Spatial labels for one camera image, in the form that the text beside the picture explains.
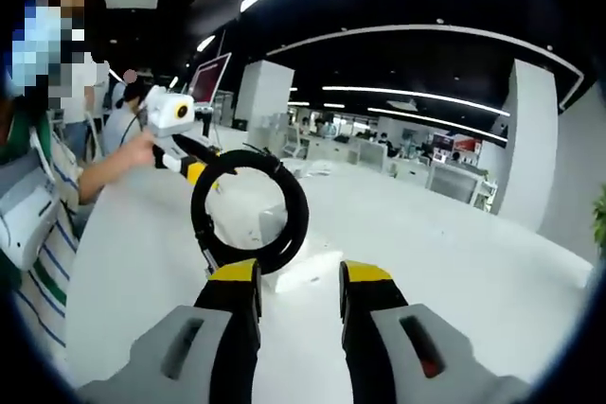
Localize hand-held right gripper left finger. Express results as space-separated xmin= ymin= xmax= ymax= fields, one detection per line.
xmin=77 ymin=258 xmax=264 ymax=404

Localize black charger cable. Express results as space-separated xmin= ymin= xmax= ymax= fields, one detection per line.
xmin=189 ymin=141 xmax=311 ymax=278

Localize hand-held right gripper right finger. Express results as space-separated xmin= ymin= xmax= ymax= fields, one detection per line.
xmin=338 ymin=258 xmax=532 ymax=404

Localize green leafy plant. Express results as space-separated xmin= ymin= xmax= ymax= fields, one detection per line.
xmin=591 ymin=184 xmax=606 ymax=248

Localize monitor on stand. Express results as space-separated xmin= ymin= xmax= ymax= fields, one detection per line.
xmin=187 ymin=51 xmax=234 ymax=109

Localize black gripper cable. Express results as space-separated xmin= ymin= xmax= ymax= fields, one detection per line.
xmin=119 ymin=107 xmax=149 ymax=148

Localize white desk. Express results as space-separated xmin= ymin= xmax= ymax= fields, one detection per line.
xmin=64 ymin=156 xmax=596 ymax=404

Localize white power strip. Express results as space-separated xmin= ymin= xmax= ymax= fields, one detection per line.
xmin=261 ymin=249 xmax=346 ymax=295

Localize white chest-worn device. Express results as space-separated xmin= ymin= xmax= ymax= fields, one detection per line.
xmin=0 ymin=151 xmax=63 ymax=272

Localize person's left hand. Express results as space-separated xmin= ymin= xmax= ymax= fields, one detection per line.
xmin=117 ymin=132 xmax=158 ymax=168

